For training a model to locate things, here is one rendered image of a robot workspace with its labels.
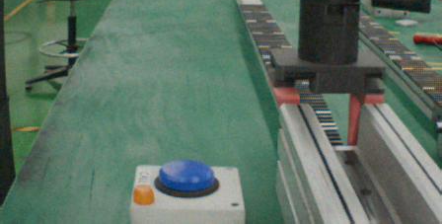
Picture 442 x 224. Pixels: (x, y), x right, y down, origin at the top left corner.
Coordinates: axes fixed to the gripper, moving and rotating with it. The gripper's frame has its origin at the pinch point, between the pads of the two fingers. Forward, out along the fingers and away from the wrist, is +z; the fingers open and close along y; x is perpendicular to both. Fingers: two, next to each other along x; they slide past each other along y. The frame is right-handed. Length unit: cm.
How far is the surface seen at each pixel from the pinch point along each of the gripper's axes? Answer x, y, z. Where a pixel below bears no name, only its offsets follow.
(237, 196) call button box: -19.4, -9.7, -3.9
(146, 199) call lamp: -21.1, -16.0, -4.4
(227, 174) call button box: -15.2, -10.1, -3.9
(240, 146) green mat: 6.7, -7.4, 2.2
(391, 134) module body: -13.8, 2.8, -6.3
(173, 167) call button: -17.3, -14.1, -5.3
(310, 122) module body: -10.7, -3.3, -6.4
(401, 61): 31.5, 17.6, -1.0
